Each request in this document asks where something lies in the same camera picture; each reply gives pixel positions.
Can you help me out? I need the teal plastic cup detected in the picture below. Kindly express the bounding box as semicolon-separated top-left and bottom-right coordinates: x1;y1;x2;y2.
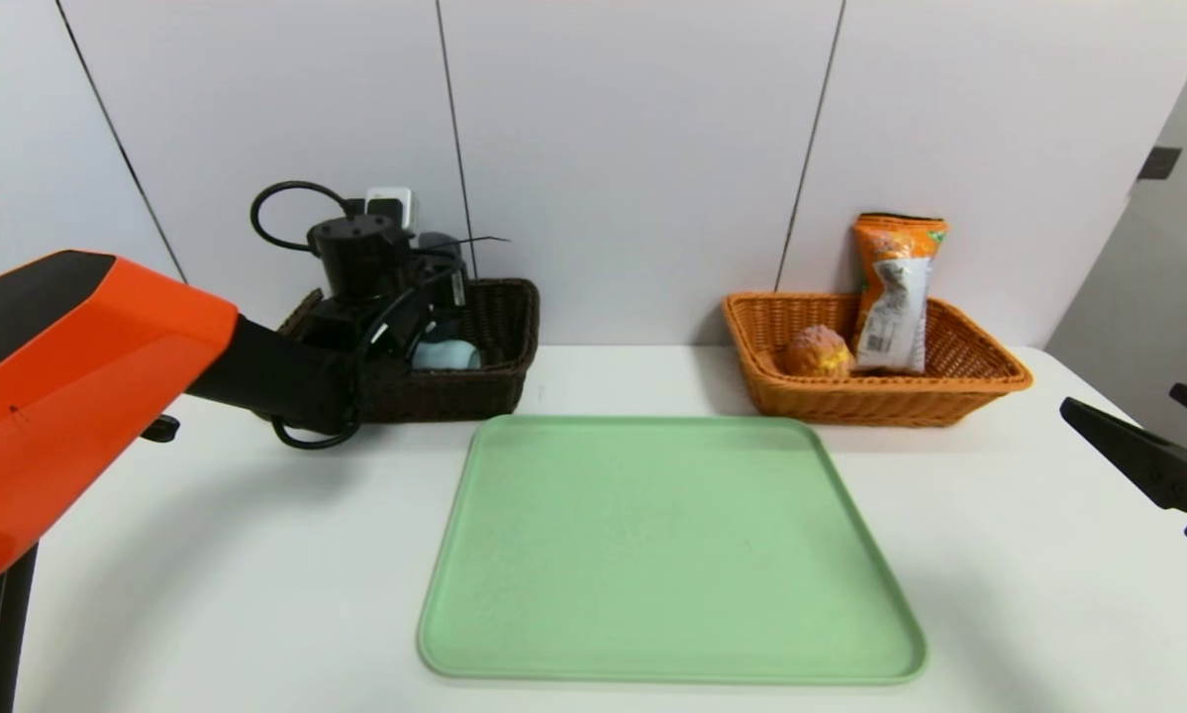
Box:
412;339;482;372

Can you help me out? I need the cream puff bread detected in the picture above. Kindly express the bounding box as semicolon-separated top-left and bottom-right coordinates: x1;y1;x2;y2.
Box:
784;325;854;378

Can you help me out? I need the orange snack bag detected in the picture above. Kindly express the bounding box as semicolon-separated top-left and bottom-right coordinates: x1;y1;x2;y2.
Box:
852;213;948;375

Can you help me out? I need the dark brown wicker basket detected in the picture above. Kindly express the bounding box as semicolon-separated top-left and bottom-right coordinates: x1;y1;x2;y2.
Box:
276;278;542;424

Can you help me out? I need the orange wicker basket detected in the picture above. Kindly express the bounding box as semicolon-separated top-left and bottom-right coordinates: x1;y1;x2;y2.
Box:
722;292;1034;429

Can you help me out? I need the light green plastic tray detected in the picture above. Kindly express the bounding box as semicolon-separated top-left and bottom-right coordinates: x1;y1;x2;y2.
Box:
416;414;929;686

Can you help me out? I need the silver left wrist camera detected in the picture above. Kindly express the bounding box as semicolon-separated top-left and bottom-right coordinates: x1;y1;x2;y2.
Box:
365;188;419;234

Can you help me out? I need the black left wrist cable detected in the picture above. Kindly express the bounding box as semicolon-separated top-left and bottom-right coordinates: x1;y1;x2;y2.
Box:
249;180;512;452

